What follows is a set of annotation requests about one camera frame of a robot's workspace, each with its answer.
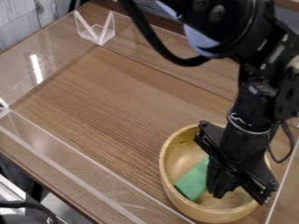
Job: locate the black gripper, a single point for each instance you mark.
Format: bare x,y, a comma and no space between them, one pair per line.
238,163

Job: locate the green rectangular block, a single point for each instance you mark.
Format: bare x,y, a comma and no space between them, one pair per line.
191,184

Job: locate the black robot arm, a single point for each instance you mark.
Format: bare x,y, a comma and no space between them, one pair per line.
242,30

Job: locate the brown wooden bowl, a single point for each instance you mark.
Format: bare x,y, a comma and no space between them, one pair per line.
183,163

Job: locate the clear acrylic corner bracket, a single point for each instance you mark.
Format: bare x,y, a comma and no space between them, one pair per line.
99,34

